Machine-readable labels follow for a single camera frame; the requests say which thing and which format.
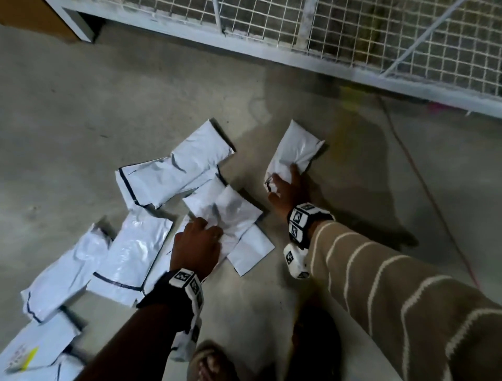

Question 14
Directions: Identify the white wire mesh shelf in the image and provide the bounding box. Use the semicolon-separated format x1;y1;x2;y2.
45;0;502;118

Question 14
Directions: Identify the person's left hand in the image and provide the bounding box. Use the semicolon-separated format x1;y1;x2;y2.
169;218;224;282

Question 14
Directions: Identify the person's right hand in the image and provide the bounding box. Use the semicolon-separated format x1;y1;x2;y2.
268;164;311;220

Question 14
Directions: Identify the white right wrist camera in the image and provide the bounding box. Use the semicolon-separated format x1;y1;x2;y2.
283;242;311;280

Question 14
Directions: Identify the thin red cable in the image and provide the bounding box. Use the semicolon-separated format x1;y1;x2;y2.
376;96;481;289

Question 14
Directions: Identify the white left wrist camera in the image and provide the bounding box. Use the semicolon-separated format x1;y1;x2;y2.
169;318;203;362

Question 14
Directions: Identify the person's right forearm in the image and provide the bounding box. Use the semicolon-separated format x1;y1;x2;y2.
307;219;502;381

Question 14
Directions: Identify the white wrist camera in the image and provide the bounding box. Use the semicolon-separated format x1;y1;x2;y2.
169;318;203;362
283;242;311;280

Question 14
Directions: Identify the white packet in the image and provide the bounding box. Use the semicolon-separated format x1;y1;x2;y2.
264;119;325;193
182;176;264;262

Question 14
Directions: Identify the plain brown cardboard box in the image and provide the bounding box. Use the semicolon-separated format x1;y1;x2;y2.
0;0;79;42

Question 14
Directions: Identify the left wrist marker band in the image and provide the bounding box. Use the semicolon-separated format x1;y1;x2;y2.
136;268;204;342

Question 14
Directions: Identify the pile of white mailer packets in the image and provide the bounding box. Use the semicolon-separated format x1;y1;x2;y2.
0;119;275;381

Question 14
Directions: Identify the person's right foot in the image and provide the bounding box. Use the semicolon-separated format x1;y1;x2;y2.
290;302;342;381

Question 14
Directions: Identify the person's left forearm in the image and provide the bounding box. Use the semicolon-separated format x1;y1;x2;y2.
74;304;177;381

